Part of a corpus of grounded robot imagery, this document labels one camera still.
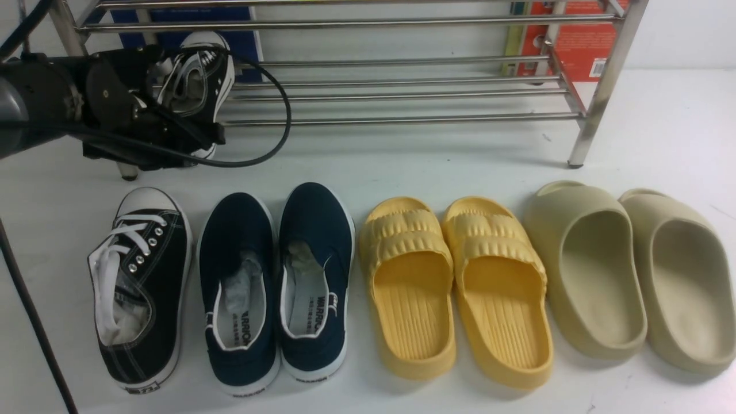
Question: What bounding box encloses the black canvas sneaker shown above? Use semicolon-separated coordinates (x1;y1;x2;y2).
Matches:
87;187;194;395
155;31;236;159

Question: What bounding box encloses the red orange box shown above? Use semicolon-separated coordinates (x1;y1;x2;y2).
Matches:
500;1;617;82

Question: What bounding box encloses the beige foam slide right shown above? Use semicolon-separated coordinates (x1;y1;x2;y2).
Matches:
619;188;734;375

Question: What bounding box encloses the navy slip-on shoe left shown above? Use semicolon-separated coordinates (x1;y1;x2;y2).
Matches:
197;192;281;397

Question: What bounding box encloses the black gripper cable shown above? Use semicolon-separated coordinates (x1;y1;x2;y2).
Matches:
0;0;292;414

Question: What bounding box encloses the navy slip-on shoe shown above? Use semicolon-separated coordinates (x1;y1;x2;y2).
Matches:
197;192;281;397
276;182;357;383

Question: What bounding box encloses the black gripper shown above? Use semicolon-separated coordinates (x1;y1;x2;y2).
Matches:
75;45;212;171

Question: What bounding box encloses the navy slip-on shoe right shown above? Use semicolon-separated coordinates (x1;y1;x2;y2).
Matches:
276;182;357;383

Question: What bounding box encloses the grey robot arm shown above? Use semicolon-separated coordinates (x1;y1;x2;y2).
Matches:
2;43;234;171

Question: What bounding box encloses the stainless steel shoe rack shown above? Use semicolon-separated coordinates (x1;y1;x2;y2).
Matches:
47;1;647;168

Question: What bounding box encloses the blue box behind rack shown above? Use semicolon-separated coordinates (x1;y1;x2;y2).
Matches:
109;6;267;84

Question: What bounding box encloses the beige foam slide left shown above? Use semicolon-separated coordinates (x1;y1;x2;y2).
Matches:
523;181;647;361

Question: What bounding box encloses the beige foam slide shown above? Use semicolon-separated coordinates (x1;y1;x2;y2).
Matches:
619;188;734;375
523;181;647;361

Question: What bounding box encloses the yellow slide slipper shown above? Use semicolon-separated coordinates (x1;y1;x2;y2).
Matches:
358;197;457;381
442;196;554;390

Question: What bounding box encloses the yellow slide slipper left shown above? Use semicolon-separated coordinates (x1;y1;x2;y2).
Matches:
358;197;457;381

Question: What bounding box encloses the yellow slide slipper right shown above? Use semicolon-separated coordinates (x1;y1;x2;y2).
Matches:
442;196;554;390

